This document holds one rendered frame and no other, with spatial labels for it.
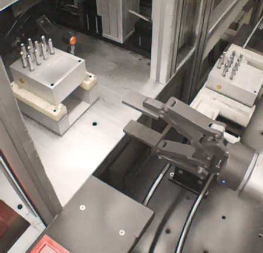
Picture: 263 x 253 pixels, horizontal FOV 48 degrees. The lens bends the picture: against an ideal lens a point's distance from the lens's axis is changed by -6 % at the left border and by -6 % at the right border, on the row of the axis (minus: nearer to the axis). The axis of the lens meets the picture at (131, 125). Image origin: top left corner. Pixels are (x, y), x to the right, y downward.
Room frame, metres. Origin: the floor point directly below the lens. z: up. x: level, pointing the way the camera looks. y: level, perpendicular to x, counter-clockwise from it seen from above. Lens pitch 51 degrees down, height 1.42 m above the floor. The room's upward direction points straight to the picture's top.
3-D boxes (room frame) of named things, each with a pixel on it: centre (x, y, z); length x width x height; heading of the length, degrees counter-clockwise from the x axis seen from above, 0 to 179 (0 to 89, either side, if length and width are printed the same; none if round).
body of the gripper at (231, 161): (0.26, -0.15, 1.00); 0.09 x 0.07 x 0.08; 57
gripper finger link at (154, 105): (0.33, -0.04, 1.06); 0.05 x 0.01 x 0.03; 57
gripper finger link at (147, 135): (0.35, -0.02, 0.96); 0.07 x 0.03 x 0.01; 57
